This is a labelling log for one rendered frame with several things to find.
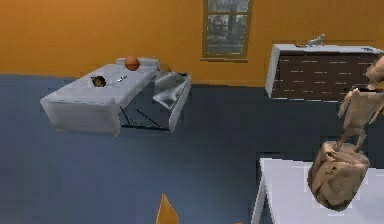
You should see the orange chair back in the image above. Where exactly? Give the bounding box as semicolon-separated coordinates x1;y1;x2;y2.
155;193;180;224

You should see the white animal figurine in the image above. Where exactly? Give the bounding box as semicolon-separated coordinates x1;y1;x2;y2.
306;33;326;47

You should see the white pillow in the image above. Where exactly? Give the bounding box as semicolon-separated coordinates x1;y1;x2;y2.
115;57;160;69

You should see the orange basketball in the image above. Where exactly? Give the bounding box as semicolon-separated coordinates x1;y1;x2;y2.
124;55;141;72

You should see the green and silver circuit board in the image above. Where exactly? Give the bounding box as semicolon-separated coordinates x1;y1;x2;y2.
91;75;107;88

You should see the white and brown dresser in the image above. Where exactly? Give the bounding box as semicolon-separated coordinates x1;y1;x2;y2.
265;43;384;102

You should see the wooden framed window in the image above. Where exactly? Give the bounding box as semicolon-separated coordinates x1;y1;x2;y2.
200;0;254;63

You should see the white table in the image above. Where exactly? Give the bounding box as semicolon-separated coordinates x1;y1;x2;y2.
251;157;384;224

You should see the grey crumpled blanket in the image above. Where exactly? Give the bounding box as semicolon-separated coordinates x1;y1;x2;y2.
152;70;192;111

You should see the tan human figure statue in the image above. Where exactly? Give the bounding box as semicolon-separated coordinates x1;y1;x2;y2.
307;54;384;212

